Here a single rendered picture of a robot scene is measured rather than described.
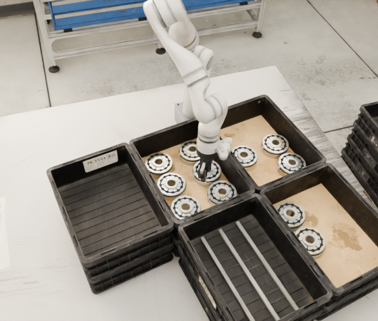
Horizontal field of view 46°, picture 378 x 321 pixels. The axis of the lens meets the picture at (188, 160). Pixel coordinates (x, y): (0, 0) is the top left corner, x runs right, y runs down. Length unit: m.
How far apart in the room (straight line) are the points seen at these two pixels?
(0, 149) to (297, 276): 1.29
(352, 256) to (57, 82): 2.49
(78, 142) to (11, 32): 2.20
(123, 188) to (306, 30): 2.76
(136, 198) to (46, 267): 0.38
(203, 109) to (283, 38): 2.62
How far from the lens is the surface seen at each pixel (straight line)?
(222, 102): 1.32
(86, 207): 1.57
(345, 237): 1.57
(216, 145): 1.42
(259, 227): 1.52
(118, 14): 3.35
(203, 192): 1.58
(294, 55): 3.69
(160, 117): 2.01
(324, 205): 1.62
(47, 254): 1.65
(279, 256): 1.47
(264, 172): 1.66
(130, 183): 1.61
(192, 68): 1.30
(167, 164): 1.61
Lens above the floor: 2.10
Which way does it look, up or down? 50 degrees down
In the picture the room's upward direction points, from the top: 2 degrees clockwise
